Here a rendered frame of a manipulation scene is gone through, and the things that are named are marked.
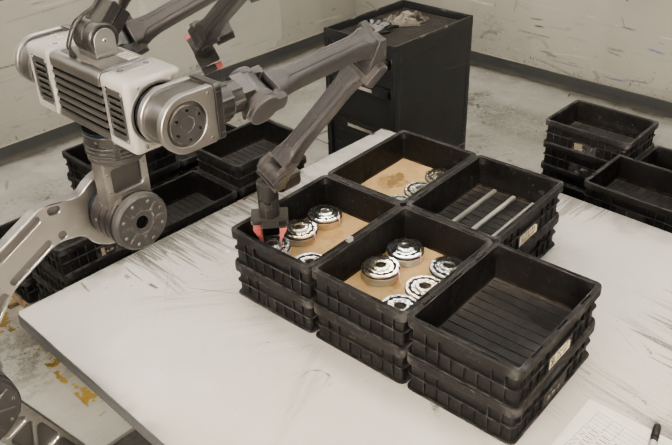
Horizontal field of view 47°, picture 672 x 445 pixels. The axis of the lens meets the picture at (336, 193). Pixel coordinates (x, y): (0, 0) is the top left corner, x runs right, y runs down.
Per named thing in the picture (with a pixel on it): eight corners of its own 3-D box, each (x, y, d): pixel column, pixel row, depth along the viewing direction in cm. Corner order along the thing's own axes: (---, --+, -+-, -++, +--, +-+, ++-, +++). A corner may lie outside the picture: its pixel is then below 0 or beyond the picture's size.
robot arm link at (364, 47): (373, 8, 184) (401, 34, 181) (357, 49, 195) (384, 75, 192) (224, 73, 160) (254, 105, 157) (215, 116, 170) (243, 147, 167)
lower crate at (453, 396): (512, 452, 171) (516, 413, 165) (403, 390, 188) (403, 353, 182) (591, 356, 197) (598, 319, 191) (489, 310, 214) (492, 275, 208)
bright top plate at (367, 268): (387, 283, 200) (387, 281, 200) (354, 271, 205) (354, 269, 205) (406, 263, 208) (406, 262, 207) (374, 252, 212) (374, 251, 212)
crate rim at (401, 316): (404, 324, 178) (404, 316, 177) (308, 276, 195) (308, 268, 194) (494, 248, 204) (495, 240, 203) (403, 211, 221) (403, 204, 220)
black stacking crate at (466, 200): (492, 277, 209) (495, 242, 203) (403, 239, 226) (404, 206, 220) (560, 216, 234) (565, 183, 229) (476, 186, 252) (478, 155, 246)
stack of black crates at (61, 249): (82, 352, 287) (57, 252, 264) (42, 318, 305) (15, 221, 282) (170, 302, 311) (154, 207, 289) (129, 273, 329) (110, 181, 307)
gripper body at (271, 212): (251, 214, 215) (249, 191, 211) (288, 212, 215) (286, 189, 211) (251, 227, 209) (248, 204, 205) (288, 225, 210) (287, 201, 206)
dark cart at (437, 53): (393, 218, 388) (395, 47, 343) (329, 189, 416) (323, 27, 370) (463, 175, 425) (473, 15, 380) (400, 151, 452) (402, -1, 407)
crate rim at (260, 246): (308, 276, 195) (308, 268, 194) (228, 236, 213) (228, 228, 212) (403, 211, 221) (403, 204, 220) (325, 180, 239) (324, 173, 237)
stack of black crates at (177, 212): (170, 301, 312) (158, 230, 295) (128, 272, 330) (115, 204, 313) (245, 258, 336) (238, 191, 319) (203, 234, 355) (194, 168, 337)
